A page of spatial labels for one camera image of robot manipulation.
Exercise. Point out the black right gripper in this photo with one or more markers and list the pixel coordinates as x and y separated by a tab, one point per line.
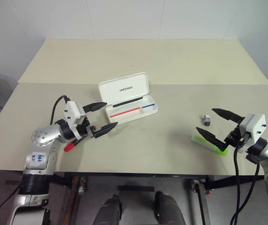
235	138

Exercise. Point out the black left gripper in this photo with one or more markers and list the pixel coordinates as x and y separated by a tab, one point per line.
84	130

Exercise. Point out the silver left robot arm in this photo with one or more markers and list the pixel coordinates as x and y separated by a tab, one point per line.
42	137

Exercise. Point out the white open pencil case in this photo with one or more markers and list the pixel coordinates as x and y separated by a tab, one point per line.
124	89

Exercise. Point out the small grey eraser block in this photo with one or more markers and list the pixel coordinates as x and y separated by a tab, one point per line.
207	120

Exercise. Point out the green highlighter marker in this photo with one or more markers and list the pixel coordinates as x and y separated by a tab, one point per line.
198	139

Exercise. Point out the red capped marker pen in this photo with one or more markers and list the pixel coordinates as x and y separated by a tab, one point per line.
69	147

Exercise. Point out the white sticker blue writing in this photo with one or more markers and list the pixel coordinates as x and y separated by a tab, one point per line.
37	160

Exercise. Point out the black flat strip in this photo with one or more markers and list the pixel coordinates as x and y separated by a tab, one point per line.
135	189

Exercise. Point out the dark rounded shape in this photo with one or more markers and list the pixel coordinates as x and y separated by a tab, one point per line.
169	208
108	211

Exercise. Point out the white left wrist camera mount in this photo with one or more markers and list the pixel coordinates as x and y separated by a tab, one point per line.
72	112

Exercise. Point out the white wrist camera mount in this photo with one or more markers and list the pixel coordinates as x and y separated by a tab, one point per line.
72	112
253	126

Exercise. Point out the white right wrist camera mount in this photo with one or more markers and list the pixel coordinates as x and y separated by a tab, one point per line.
253	126

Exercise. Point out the black metal table frame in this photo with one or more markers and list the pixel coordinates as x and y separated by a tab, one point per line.
129	175

